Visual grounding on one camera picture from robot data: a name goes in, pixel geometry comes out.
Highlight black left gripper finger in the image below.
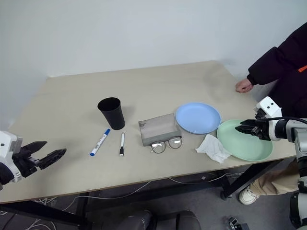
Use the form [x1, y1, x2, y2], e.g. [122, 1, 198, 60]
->
[38, 148, 68, 170]
[22, 140, 48, 158]

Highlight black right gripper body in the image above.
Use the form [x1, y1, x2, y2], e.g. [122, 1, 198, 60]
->
[253, 108, 272, 141]

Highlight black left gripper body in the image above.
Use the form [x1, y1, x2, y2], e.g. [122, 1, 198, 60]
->
[11, 146, 47, 178]

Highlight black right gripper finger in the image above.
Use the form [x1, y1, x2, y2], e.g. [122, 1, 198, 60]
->
[239, 120, 259, 128]
[235, 125, 259, 138]

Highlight black capped white marker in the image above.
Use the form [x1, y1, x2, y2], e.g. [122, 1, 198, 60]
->
[118, 132, 126, 158]

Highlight person's bare hand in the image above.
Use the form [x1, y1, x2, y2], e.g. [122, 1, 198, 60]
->
[235, 78, 254, 93]

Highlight green round plate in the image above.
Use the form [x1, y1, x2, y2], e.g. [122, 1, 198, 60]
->
[216, 119, 273, 161]

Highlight white crumpled tissue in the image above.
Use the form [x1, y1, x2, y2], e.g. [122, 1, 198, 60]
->
[195, 133, 232, 164]

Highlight person in black jacket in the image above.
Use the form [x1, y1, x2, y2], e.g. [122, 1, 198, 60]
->
[249, 23, 307, 196]

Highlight blue round plate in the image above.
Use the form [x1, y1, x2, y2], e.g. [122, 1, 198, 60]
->
[175, 102, 222, 135]

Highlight blue capped whiteboard marker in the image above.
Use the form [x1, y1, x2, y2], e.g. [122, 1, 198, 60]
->
[89, 128, 111, 157]

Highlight white sneaker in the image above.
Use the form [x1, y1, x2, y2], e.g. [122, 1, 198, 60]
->
[238, 186, 261, 206]

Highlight black plastic cup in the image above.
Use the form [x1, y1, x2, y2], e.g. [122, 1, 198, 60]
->
[97, 97, 126, 131]

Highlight grey open glasses case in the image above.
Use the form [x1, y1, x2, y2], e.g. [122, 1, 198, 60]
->
[138, 113, 182, 147]

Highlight dark rimmed eyeglasses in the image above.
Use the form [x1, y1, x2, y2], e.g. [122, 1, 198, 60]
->
[149, 136, 183, 155]

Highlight small black silver floor device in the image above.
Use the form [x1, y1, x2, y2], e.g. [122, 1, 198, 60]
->
[224, 216, 250, 230]

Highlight dark rounded padded shape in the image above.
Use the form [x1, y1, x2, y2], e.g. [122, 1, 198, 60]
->
[114, 209, 154, 230]
[155, 209, 201, 230]

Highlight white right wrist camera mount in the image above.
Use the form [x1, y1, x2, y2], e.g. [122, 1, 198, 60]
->
[255, 96, 283, 142]

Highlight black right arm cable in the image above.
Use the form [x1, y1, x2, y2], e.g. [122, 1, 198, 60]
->
[263, 115, 307, 125]

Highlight black metal table frame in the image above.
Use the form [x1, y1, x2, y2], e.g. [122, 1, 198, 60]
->
[0, 157, 295, 230]

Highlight white floor cable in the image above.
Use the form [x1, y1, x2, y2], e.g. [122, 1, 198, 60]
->
[167, 171, 245, 185]
[33, 181, 153, 211]

